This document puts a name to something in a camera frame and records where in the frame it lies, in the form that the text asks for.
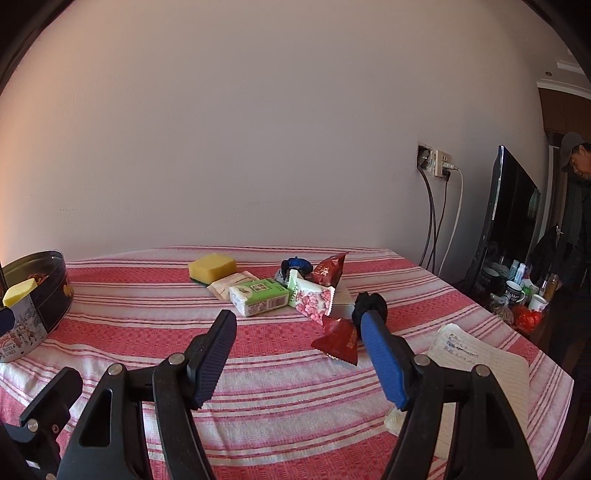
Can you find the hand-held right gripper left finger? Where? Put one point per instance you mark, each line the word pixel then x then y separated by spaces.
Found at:
pixel 214 355

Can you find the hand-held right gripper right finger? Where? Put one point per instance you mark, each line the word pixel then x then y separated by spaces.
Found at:
pixel 383 364

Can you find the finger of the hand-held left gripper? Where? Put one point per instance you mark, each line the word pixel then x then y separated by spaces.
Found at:
pixel 5 321
pixel 55 397

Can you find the yellow green scouring sponge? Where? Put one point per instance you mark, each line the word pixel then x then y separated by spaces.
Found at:
pixel 212 266
pixel 18 291

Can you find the round printed metal tin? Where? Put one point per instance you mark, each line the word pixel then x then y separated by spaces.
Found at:
pixel 51 304

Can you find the black cloth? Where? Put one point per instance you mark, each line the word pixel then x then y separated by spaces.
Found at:
pixel 371 304

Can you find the green tissue pack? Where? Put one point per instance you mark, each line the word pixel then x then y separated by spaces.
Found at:
pixel 258 297

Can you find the beige snack packet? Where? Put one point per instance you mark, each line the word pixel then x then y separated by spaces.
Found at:
pixel 228 284

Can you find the pink floral snack packet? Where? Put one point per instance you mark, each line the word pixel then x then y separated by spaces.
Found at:
pixel 311 302

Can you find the red white striped cloth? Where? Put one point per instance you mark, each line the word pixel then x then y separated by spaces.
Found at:
pixel 277 406

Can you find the open lined notebook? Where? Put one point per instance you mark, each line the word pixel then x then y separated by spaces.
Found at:
pixel 480 369

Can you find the blue grey rolled cloth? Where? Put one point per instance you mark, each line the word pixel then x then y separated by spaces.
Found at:
pixel 295 265

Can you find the clear plastic snack bag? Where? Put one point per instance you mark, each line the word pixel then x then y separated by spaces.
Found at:
pixel 501 309

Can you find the red plastic bag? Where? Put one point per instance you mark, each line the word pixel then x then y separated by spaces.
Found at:
pixel 524 318

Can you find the dark mug white lettering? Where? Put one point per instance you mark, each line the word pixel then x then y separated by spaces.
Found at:
pixel 513 291

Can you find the small plastic bottle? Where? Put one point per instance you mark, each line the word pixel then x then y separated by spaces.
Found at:
pixel 522 272
pixel 515 270

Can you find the black flat television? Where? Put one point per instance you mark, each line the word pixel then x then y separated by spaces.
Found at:
pixel 503 217

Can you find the black jacket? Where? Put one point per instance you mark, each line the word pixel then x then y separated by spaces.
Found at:
pixel 547 251

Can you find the brown wooden wardrobe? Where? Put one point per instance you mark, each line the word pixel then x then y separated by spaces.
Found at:
pixel 563 110

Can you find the white wall socket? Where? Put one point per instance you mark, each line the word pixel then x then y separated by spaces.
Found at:
pixel 443 164

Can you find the open wall socket box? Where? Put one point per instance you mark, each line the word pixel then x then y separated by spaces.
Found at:
pixel 425 157

